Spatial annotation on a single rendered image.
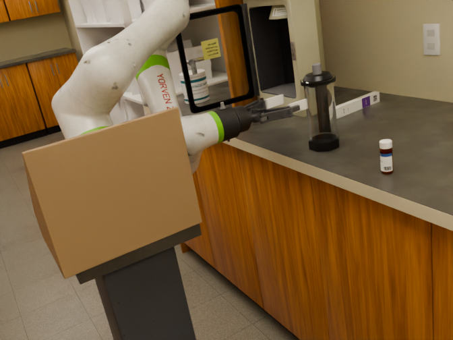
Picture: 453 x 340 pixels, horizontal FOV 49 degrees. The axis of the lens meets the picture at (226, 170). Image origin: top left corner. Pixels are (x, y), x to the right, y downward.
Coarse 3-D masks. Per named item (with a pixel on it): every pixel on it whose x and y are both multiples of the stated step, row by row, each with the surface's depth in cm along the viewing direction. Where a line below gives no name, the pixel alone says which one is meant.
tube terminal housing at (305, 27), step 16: (256, 0) 197; (272, 0) 188; (288, 0) 180; (304, 0) 182; (288, 16) 183; (304, 16) 184; (304, 32) 185; (320, 32) 201; (304, 48) 187; (320, 48) 197; (304, 64) 189; (272, 96) 209; (304, 96) 192; (304, 112) 194
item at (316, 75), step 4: (316, 64) 151; (320, 64) 150; (312, 68) 151; (316, 68) 150; (320, 68) 151; (312, 72) 155; (316, 72) 151; (320, 72) 151; (324, 72) 152; (328, 72) 151; (308, 76) 151; (312, 76) 150; (316, 76) 149; (320, 76) 149; (324, 76) 149; (328, 76) 149; (304, 80) 152; (308, 80) 150; (312, 80) 149; (316, 80) 149; (320, 80) 148
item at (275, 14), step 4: (272, 8) 194; (276, 8) 192; (280, 8) 190; (284, 8) 190; (272, 12) 194; (276, 12) 192; (280, 12) 190; (284, 12) 190; (272, 16) 193; (276, 16) 192; (280, 16) 190; (284, 16) 190
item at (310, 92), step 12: (324, 84) 148; (312, 96) 151; (324, 96) 150; (312, 108) 153; (324, 108) 152; (312, 120) 155; (324, 120) 153; (336, 120) 156; (312, 132) 156; (324, 132) 154; (336, 132) 157
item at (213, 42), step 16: (208, 16) 200; (224, 16) 202; (192, 32) 199; (208, 32) 201; (224, 32) 204; (240, 32) 207; (192, 48) 201; (208, 48) 203; (224, 48) 206; (240, 48) 209; (208, 64) 205; (224, 64) 208; (240, 64) 211; (192, 80) 204; (208, 80) 207; (224, 80) 210; (240, 80) 213; (208, 96) 209; (224, 96) 212
